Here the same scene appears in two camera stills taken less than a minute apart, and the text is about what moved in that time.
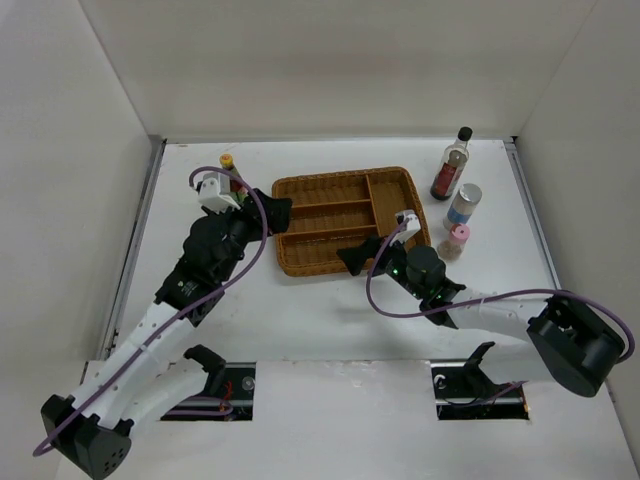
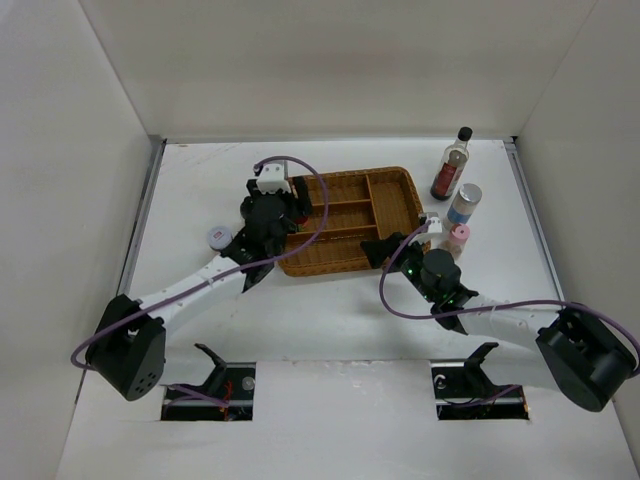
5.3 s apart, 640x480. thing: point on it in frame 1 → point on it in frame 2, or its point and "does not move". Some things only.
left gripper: [277, 213] → [301, 201]
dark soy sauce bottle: [452, 166] does not move
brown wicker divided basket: [338, 209] does not move
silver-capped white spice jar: [462, 206] does not move
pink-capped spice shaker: [452, 248] does not move
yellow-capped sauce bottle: [237, 191] → [300, 222]
